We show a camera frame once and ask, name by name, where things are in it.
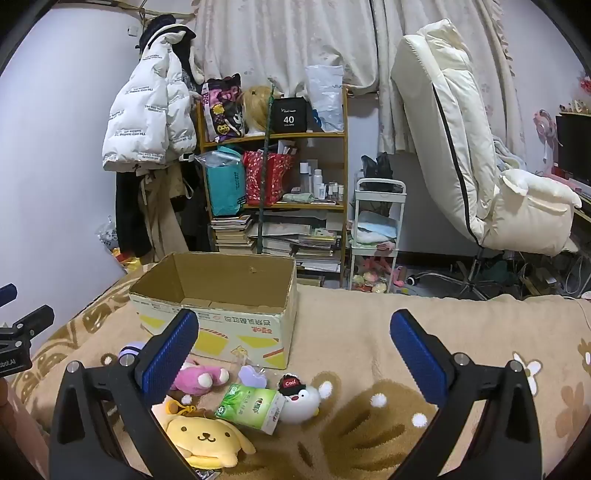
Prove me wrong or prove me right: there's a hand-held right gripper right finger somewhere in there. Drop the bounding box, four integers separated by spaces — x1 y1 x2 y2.
390 309 543 480

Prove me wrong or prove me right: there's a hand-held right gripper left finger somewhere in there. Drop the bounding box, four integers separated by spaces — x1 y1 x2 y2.
48 308 200 480

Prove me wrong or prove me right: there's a pink plush bear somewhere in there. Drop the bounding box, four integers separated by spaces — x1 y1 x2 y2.
173 362 230 394

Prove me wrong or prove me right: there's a cardboard box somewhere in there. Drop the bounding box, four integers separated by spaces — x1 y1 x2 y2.
128 251 298 370

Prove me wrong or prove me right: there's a green tissue pack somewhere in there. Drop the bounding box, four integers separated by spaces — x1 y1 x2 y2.
215 383 287 435

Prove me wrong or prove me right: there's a beige bear-print blanket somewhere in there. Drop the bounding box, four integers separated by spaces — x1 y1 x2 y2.
9 263 591 480

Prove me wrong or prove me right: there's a purple cat-shaped pad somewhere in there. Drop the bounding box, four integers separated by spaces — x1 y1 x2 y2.
238 364 267 389

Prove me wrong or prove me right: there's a yellow dog plush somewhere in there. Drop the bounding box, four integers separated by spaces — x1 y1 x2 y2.
164 399 257 469

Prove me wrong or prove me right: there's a pile of small toys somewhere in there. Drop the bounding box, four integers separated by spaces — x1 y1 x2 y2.
352 258 407 294

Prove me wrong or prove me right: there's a patterned plastic bag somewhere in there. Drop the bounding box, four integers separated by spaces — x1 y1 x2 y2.
96 222 120 254

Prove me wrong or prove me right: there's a white penguin plush black cap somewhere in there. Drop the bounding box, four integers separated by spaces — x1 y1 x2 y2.
276 374 321 424

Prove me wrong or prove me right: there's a white trolley cart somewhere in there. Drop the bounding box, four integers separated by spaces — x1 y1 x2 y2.
347 178 407 292

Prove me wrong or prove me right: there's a blue towel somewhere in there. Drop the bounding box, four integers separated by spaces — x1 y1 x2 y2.
353 211 398 245

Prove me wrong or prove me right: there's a black garment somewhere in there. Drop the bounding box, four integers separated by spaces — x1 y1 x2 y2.
115 168 153 259
180 157 214 254

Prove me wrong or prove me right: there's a beige coat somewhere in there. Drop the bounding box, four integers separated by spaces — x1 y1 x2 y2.
139 161 190 264

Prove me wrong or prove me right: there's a stack of books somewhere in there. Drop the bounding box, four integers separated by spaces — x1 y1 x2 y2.
210 215 342 273

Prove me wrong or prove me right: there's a teal bag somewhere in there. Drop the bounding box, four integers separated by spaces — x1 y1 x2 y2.
203 147 246 217

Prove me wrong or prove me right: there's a green pole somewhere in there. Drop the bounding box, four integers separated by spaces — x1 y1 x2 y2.
256 78 278 254

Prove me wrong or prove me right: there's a red gift bag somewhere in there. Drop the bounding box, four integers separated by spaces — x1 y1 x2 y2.
242 150 294 206

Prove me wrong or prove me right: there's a group of white bottles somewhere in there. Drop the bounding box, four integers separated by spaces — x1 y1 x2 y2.
298 159 346 204

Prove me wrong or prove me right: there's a white puffer jacket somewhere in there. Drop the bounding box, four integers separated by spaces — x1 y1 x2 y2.
102 22 198 171

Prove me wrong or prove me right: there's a cream puffer jacket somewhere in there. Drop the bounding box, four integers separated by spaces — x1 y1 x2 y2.
392 18 583 301

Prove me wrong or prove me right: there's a wooden shelf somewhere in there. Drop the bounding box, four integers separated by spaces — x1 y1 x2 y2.
196 85 349 289

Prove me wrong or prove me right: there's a black pink printed bag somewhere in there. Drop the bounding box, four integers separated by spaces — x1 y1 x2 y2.
202 73 245 143

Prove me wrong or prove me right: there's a blond wig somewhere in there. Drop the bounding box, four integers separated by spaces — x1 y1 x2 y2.
242 85 282 137

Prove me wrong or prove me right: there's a pink fan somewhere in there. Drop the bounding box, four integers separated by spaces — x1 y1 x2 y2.
533 108 561 176

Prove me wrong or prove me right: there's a black monitor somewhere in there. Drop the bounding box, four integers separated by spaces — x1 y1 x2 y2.
554 113 591 185

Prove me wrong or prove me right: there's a black box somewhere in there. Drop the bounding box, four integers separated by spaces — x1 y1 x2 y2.
270 97 308 134

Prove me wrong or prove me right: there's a clear plastic bag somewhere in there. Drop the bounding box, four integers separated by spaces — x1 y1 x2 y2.
305 65 346 134

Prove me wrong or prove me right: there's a black hat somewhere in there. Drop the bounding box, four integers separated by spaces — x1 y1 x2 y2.
135 14 178 48

